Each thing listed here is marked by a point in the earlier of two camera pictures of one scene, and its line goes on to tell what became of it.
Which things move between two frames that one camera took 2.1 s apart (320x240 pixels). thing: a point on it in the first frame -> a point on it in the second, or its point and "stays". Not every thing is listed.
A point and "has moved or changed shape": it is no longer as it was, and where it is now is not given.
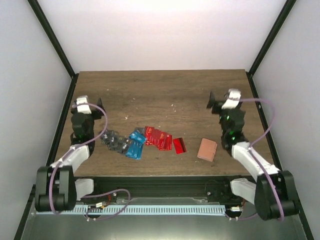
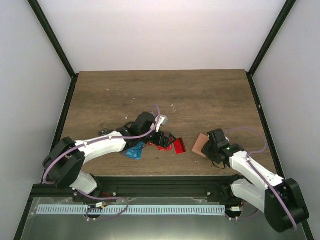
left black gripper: [98, 115] -> [159, 141]
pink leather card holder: [207, 149] has moved or changed shape
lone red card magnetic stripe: [179, 145] stays
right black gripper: [211, 102] -> [205, 151]
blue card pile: [135, 145] stays
